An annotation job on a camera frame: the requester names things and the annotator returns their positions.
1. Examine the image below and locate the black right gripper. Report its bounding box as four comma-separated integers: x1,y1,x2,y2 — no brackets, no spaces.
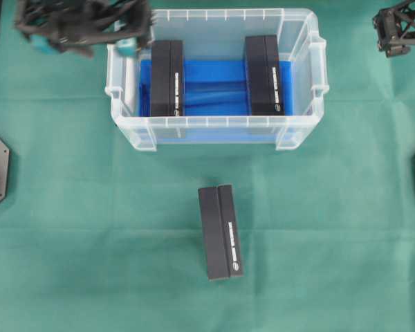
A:
372,1,415,57

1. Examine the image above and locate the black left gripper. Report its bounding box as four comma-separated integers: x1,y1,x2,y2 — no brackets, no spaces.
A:
14,1,152,57

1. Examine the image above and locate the black RealSense box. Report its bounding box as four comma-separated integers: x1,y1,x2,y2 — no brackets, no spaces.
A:
198,185,243,281
245,35,285,116
150,39,185,117

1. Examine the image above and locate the clear plastic storage case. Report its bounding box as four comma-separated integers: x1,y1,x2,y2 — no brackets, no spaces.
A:
105,8,329,151

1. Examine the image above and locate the blue cloth liner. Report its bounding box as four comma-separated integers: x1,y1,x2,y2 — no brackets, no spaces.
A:
155,60,275,144

